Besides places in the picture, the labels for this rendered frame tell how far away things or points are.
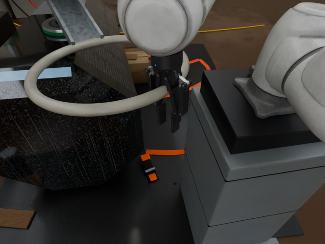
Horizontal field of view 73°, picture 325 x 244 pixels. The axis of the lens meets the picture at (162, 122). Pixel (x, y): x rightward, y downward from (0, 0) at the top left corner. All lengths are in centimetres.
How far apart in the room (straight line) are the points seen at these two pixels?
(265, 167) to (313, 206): 104
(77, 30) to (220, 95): 63
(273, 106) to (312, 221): 105
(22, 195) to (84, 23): 113
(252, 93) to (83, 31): 69
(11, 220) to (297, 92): 153
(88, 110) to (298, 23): 52
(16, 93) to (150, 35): 83
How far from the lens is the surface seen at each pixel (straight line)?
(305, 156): 76
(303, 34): 62
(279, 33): 65
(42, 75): 101
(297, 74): 58
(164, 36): 26
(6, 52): 120
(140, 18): 26
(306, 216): 166
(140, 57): 229
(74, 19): 108
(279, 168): 74
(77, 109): 53
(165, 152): 164
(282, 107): 73
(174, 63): 50
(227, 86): 77
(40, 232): 153
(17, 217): 162
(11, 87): 105
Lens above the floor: 131
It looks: 44 degrees down
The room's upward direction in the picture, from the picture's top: straight up
